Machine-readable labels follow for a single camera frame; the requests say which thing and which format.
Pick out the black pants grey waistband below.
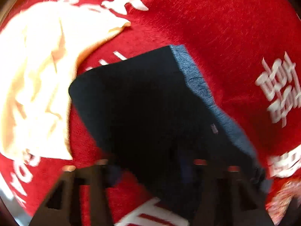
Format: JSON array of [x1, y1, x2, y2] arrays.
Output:
[[69, 45, 266, 215]]

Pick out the cream cloth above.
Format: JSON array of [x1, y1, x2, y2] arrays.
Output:
[[1, 2, 130, 162]]

